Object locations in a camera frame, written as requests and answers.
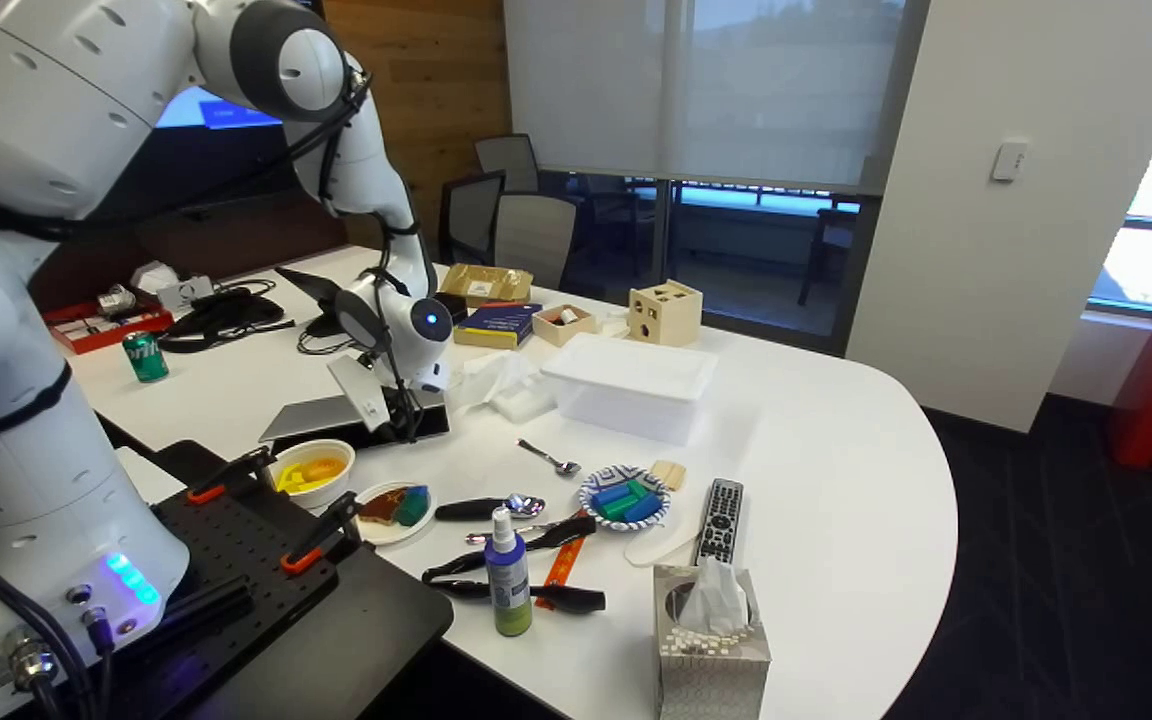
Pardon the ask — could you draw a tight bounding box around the wooden cube with holes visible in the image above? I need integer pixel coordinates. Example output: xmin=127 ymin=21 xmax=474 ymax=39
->
xmin=627 ymin=278 xmax=705 ymax=346

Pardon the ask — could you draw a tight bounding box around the blue and yellow book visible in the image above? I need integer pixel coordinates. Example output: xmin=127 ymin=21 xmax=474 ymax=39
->
xmin=453 ymin=302 xmax=532 ymax=346

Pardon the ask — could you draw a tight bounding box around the orange marker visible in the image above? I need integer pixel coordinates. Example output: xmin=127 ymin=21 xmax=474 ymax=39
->
xmin=535 ymin=537 xmax=585 ymax=606

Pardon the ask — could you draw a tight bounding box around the red tray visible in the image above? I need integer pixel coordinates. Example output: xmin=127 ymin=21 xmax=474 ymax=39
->
xmin=45 ymin=302 xmax=171 ymax=357

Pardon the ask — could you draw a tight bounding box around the silver laptop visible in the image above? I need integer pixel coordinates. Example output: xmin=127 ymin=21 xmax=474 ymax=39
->
xmin=260 ymin=360 xmax=447 ymax=451

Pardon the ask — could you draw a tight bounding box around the white napkin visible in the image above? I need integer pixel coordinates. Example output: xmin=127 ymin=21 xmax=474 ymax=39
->
xmin=463 ymin=357 xmax=555 ymax=422

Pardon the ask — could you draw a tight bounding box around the black cable bundle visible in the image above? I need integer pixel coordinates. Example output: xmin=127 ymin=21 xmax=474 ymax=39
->
xmin=158 ymin=284 xmax=297 ymax=357

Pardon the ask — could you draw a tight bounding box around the white bowl with yellow fruit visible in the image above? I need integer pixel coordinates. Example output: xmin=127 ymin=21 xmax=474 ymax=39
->
xmin=268 ymin=440 xmax=355 ymax=501

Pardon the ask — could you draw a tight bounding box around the black mounting board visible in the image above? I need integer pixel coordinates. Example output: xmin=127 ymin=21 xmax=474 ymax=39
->
xmin=107 ymin=440 xmax=453 ymax=720

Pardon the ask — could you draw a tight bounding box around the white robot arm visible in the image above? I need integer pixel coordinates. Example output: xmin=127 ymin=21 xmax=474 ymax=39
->
xmin=0 ymin=0 xmax=447 ymax=715

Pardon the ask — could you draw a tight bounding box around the small spray bottle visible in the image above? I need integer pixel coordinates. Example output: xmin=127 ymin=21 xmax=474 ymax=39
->
xmin=486 ymin=509 xmax=532 ymax=637

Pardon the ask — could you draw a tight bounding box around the grey office chair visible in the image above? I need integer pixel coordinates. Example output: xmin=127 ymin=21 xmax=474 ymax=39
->
xmin=497 ymin=194 xmax=575 ymax=287

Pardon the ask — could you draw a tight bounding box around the black marker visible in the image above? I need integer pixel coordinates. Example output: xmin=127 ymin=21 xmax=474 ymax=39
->
xmin=427 ymin=580 xmax=607 ymax=614

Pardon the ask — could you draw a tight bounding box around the black remote control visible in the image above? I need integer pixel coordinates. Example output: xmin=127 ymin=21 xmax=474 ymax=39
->
xmin=692 ymin=478 xmax=744 ymax=559

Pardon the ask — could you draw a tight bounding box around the green can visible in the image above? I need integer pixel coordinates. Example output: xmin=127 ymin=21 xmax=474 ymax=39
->
xmin=123 ymin=330 xmax=168 ymax=383

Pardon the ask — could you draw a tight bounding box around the blue patterned bowl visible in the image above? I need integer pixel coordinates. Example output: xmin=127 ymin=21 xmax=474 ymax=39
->
xmin=580 ymin=465 xmax=669 ymax=532

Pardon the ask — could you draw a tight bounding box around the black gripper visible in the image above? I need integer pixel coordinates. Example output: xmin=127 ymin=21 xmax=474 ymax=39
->
xmin=385 ymin=387 xmax=426 ymax=443

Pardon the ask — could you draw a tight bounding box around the black handled tool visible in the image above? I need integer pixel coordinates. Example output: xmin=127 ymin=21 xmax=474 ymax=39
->
xmin=433 ymin=491 xmax=546 ymax=523

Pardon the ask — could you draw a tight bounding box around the metal spoon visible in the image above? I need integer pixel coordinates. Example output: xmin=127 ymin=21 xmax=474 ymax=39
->
xmin=516 ymin=440 xmax=580 ymax=478

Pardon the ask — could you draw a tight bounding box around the black orange clamp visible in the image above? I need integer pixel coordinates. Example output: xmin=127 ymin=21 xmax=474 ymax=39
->
xmin=183 ymin=449 xmax=272 ymax=509
xmin=280 ymin=491 xmax=355 ymax=577

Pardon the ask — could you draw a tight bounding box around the dark office chair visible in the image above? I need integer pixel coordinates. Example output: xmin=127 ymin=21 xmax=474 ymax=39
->
xmin=442 ymin=170 xmax=506 ymax=265

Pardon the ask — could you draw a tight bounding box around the cardboard box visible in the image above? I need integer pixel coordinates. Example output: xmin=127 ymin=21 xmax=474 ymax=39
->
xmin=442 ymin=265 xmax=532 ymax=306

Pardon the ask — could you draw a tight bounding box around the silver tissue box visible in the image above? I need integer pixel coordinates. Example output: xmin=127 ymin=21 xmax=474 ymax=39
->
xmin=652 ymin=564 xmax=771 ymax=720

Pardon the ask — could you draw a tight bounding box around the plate with coloured blocks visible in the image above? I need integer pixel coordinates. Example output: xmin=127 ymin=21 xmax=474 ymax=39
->
xmin=355 ymin=485 xmax=433 ymax=543

